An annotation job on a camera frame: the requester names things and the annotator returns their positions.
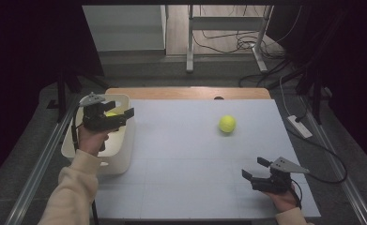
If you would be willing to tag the person's left hand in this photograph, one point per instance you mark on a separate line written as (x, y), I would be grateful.
(90, 140)

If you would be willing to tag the white power strip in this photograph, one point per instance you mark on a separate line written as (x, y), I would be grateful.
(300, 126)

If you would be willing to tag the black metal stand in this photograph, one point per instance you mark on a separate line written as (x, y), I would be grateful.
(61, 93)
(317, 100)

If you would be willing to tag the white plastic basket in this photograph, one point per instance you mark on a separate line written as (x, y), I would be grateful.
(121, 156)

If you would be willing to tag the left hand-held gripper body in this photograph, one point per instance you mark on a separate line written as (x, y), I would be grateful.
(98, 120)

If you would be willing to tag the person's right hand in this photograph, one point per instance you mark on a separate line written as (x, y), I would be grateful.
(282, 201)

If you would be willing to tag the white metal desk frame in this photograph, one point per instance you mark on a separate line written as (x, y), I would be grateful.
(190, 47)

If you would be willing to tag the white cabinet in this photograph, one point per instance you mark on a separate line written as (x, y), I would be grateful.
(125, 28)

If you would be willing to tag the aluminium rail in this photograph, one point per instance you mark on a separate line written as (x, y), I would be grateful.
(353, 193)
(37, 175)

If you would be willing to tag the yellow tennis ball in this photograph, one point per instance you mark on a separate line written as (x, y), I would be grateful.
(111, 114)
(227, 123)

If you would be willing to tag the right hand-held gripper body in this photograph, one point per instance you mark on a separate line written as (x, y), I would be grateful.
(276, 182)

